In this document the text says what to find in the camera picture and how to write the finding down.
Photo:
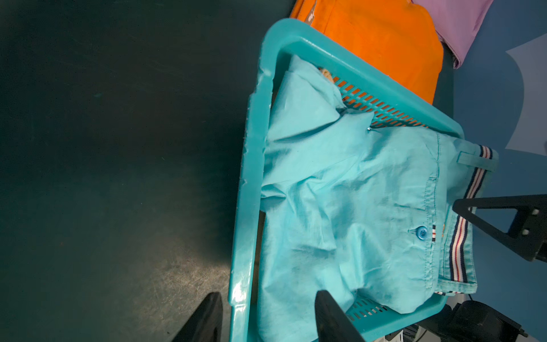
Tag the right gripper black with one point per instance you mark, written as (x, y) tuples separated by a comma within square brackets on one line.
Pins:
[(526, 236)]

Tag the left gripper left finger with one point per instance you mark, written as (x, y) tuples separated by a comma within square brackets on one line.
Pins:
[(205, 324)]

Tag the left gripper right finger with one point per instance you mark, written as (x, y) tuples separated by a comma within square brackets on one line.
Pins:
[(331, 322)]

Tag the teal pants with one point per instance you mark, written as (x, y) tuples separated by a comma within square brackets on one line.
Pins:
[(358, 210)]

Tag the orange pants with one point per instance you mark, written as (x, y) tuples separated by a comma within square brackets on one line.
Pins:
[(395, 36)]

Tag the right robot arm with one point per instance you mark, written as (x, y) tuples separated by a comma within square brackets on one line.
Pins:
[(473, 321)]

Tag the purple folded garment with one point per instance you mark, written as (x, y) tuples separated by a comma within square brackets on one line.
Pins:
[(457, 23)]

